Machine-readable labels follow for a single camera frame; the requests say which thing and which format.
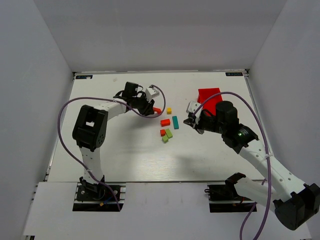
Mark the teal long block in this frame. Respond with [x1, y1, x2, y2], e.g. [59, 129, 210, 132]
[172, 115, 180, 130]

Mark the red long block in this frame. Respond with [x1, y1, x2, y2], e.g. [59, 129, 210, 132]
[153, 107, 162, 115]

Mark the red plastic tray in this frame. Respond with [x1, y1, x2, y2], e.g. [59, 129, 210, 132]
[196, 87, 223, 113]

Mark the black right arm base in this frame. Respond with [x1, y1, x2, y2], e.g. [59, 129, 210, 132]
[204, 173, 254, 213]

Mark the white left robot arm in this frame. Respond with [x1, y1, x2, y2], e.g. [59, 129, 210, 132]
[72, 82, 160, 191]

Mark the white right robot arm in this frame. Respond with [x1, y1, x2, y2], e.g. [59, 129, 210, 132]
[183, 101, 320, 231]

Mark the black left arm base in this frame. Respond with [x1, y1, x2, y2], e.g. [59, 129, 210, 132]
[72, 183, 126, 212]

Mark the yellow small cube block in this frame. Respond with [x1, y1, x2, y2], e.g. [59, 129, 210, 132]
[166, 107, 172, 115]

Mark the light green long block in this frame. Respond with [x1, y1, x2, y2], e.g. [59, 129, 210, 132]
[165, 128, 173, 139]

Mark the red wide block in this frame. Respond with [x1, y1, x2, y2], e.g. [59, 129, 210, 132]
[160, 118, 171, 127]

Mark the orange square block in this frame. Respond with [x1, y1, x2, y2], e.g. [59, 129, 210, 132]
[160, 129, 166, 137]

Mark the light green small block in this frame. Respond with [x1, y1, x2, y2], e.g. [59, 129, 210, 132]
[162, 135, 169, 143]

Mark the right corner label sticker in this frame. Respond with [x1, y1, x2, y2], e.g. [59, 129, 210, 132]
[225, 72, 243, 77]

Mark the corner label sticker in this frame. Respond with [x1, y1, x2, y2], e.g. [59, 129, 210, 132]
[75, 75, 93, 80]
[225, 72, 243, 77]

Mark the left corner label sticker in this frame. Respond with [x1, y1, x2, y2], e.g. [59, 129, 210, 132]
[75, 75, 93, 80]

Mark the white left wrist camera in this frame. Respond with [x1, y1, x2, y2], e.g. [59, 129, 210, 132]
[145, 86, 160, 102]

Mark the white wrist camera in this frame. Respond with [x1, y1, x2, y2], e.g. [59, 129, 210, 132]
[145, 86, 160, 102]
[186, 101, 201, 114]

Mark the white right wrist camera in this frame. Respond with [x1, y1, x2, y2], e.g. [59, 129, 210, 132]
[186, 101, 201, 114]

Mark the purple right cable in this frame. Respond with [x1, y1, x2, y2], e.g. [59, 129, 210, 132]
[193, 91, 273, 240]

